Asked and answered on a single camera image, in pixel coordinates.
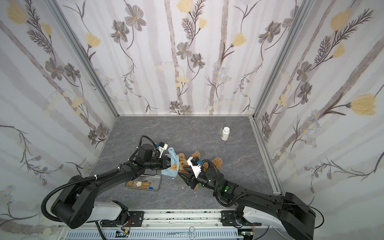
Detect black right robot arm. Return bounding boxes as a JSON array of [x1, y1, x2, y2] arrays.
[[178, 160, 317, 240]]

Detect metal scissors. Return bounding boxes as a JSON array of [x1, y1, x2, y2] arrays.
[[167, 227, 196, 240]]

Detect white plastic bottle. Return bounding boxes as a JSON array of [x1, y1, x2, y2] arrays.
[[221, 127, 230, 141]]

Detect light blue fleece hoodie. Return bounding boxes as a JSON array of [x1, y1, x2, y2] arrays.
[[161, 147, 180, 178]]

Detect brown teddy bear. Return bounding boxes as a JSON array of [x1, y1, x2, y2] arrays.
[[177, 152, 223, 179]]

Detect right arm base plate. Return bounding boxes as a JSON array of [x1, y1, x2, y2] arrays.
[[221, 210, 262, 228]]

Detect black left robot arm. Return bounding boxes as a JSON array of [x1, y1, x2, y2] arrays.
[[41, 136, 171, 229]]

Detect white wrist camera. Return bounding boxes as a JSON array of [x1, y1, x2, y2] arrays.
[[187, 157, 202, 178], [156, 142, 168, 157]]

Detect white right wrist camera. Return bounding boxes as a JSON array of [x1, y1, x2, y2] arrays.
[[187, 157, 202, 178]]

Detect clear plastic cup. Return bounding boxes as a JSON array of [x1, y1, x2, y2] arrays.
[[218, 126, 224, 135]]

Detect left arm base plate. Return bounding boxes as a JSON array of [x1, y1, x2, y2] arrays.
[[100, 211, 145, 228]]

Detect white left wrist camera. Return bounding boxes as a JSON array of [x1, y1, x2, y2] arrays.
[[156, 142, 168, 157]]

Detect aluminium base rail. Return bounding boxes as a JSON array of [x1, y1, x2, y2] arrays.
[[55, 209, 291, 240]]

